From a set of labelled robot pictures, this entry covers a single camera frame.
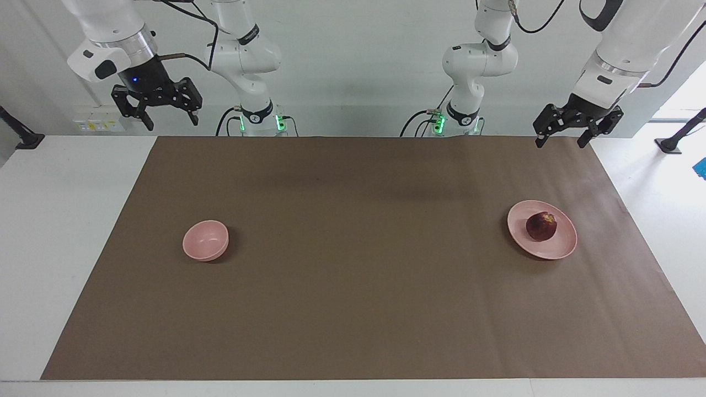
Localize brown table mat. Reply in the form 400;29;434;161
40;136;706;381

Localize white wall socket strip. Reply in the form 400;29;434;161
73;108;126;133

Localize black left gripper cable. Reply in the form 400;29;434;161
510;0;706;89

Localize red apple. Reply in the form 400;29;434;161
526;211;558;242

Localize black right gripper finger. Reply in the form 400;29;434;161
168;77;204;126
111;84;155;132

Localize pink plate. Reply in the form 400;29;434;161
507;200;578;260

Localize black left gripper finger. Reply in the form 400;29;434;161
533;103;575;148
577;107;624;148

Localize pink bowl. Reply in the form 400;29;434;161
183;220;229;262

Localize black camera stand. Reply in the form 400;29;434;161
655;108;706;154
0;105;45;151

